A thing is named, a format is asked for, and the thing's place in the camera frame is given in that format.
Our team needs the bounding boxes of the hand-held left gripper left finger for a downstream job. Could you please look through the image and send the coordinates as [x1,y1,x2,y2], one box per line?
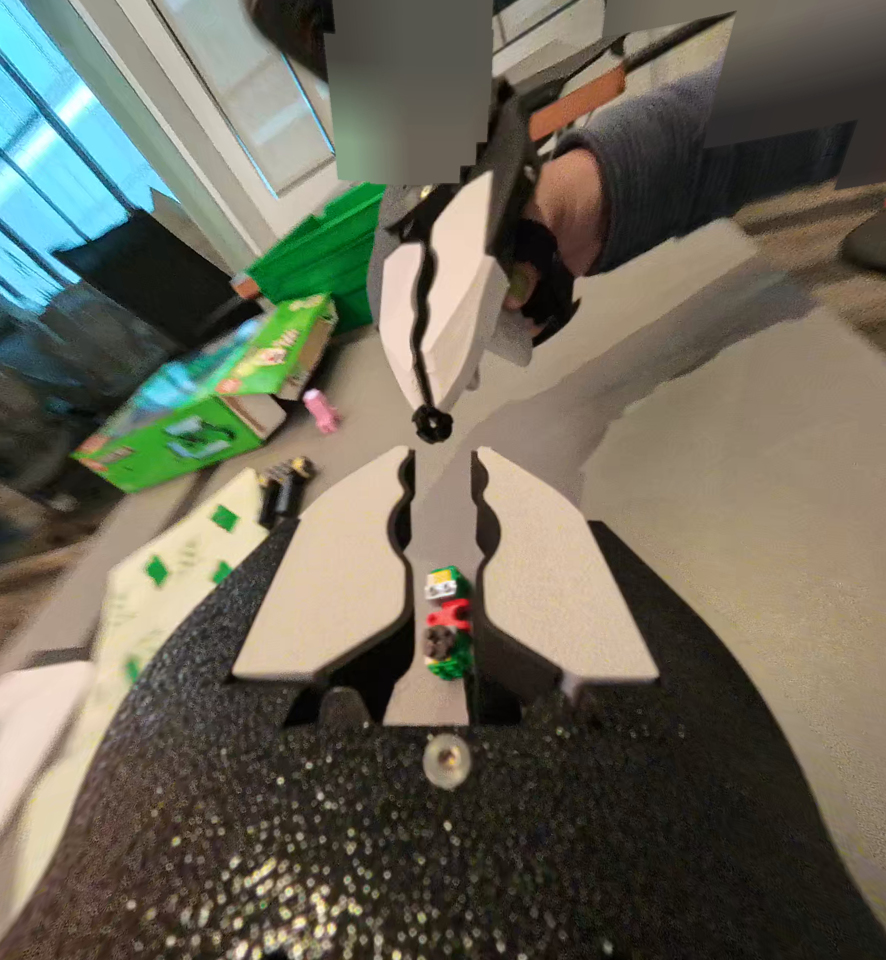
[231,446,416,685]

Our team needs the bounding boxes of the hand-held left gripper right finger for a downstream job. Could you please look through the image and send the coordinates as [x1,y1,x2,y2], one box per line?
[471,447,662,700]

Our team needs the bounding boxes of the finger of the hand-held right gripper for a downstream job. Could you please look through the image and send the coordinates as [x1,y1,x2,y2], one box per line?
[377,238,435,412]
[420,171,513,412]

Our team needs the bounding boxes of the green red toy brick figure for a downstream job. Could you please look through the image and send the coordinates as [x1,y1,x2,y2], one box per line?
[422,566,477,682]

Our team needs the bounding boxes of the person's right forearm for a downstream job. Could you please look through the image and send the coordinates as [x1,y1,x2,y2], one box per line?
[555,63,849,277]

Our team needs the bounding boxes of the grey desk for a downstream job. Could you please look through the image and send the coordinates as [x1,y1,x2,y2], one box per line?
[0,217,886,960]

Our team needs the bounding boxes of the person's right hand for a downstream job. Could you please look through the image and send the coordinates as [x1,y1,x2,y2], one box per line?
[504,146,614,312]

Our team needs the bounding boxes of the green plastic bin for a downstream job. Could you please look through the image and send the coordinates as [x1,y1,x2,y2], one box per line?
[242,182,389,336]

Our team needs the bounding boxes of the black toy brick assembly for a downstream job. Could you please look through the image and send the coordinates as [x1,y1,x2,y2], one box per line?
[257,455,317,528]

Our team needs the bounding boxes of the pink toy brick pig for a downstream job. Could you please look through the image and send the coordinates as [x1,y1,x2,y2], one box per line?
[302,388,343,435]

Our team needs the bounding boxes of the white green instruction booklet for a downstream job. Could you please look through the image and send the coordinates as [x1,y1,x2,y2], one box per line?
[90,467,273,721]

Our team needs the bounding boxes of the green toy set box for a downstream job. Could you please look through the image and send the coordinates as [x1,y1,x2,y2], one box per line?
[70,292,339,495]

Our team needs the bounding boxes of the black chair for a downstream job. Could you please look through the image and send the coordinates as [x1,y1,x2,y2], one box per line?
[51,208,266,350]

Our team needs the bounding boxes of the white flat tray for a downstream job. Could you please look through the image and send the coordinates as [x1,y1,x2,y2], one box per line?
[0,660,95,871]

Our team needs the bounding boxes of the window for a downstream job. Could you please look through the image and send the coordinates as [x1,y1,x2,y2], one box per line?
[0,0,183,305]

